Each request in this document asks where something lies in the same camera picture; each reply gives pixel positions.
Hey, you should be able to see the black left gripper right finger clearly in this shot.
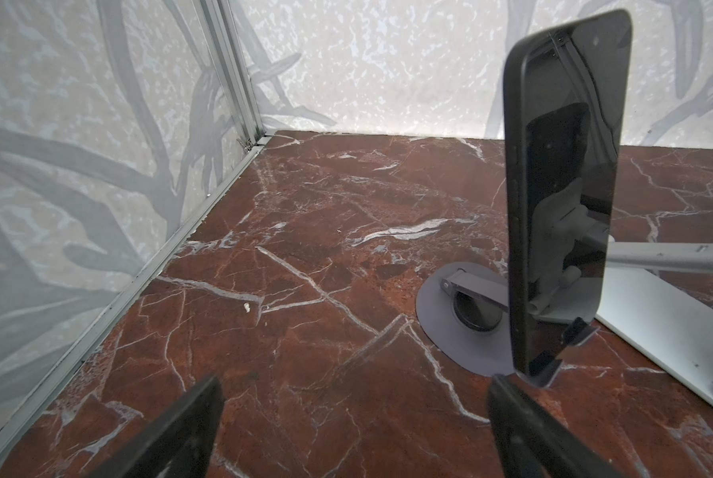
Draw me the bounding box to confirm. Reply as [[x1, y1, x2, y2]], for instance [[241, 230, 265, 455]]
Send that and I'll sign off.
[[487, 374, 621, 478]]

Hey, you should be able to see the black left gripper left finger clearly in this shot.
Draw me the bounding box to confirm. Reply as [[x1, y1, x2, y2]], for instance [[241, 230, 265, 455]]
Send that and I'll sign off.
[[90, 376, 224, 477]]

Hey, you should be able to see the black phone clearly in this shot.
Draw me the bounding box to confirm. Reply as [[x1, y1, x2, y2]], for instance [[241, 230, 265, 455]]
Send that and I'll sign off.
[[503, 9, 633, 388]]

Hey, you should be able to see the white metal phone stand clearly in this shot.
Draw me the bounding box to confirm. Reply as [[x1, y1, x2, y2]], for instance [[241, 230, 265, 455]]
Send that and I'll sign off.
[[597, 239, 713, 406]]

